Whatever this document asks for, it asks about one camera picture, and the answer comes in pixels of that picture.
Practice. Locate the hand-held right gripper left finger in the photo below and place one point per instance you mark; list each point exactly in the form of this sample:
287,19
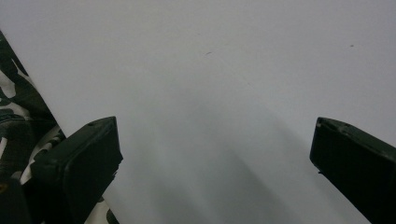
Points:
81,161

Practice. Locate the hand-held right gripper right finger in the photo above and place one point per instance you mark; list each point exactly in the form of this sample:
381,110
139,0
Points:
358,161

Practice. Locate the camouflage pants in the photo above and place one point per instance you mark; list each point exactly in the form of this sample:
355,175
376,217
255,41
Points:
18,118

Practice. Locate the white table board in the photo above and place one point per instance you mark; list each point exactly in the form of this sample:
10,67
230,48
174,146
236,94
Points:
202,77

